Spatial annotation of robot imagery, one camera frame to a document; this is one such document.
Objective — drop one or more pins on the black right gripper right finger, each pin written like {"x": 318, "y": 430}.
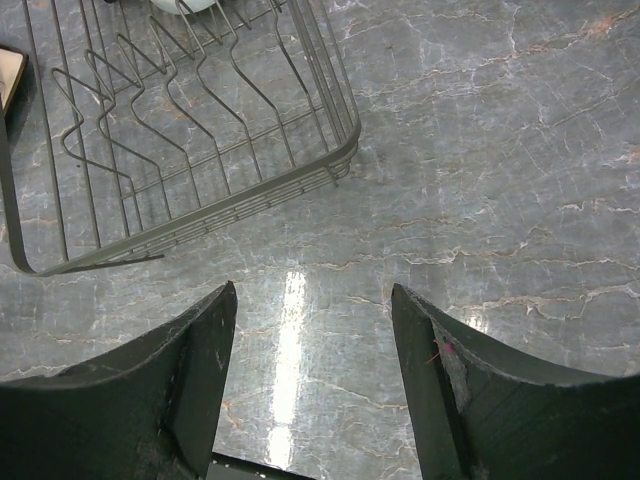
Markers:
{"x": 481, "y": 409}

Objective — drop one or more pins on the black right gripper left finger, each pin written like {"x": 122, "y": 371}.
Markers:
{"x": 148, "y": 409}

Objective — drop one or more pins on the white ceramic bowl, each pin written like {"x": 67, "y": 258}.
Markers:
{"x": 176, "y": 7}

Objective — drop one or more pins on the square floral plate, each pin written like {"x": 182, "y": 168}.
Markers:
{"x": 13, "y": 64}

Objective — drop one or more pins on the black wire dish rack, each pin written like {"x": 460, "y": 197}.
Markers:
{"x": 134, "y": 130}

